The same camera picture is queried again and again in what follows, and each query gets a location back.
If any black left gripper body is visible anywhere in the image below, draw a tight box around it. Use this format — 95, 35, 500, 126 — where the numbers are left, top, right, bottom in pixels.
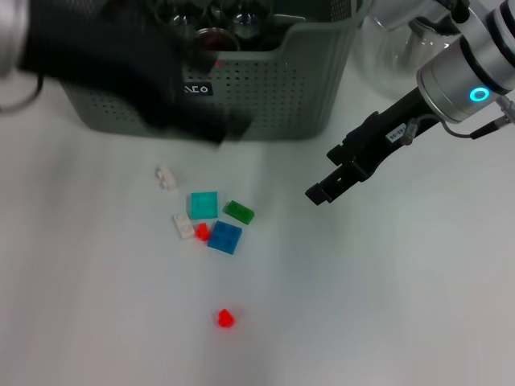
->
18, 0, 202, 142

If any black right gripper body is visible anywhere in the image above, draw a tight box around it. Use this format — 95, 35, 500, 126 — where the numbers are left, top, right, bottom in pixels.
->
336, 88, 439, 180

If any green translucent toy brick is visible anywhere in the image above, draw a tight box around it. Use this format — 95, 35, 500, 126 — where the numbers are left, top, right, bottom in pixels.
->
222, 199, 256, 224

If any grey perforated storage basket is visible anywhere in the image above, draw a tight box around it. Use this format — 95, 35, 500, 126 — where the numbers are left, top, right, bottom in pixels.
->
60, 0, 369, 142

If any white toy brick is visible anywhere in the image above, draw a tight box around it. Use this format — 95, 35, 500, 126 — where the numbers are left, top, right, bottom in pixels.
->
154, 164, 179, 191

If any clear glass teapot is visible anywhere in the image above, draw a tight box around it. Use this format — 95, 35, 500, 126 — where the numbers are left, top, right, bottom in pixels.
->
356, 0, 464, 101

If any cyan square toy plate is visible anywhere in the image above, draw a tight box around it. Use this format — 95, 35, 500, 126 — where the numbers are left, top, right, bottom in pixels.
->
189, 191, 220, 220

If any white flat toy plate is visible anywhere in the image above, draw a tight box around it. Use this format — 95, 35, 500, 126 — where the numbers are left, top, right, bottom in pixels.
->
172, 212, 194, 241

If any blue square toy plate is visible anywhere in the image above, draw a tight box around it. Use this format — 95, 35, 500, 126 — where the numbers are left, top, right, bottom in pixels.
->
207, 220, 244, 256

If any black teapot lid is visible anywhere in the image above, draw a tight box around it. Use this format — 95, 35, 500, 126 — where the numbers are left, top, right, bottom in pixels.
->
409, 15, 464, 39

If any right gripper cable with plugs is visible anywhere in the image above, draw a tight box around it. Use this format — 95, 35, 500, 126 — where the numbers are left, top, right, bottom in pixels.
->
400, 96, 515, 146

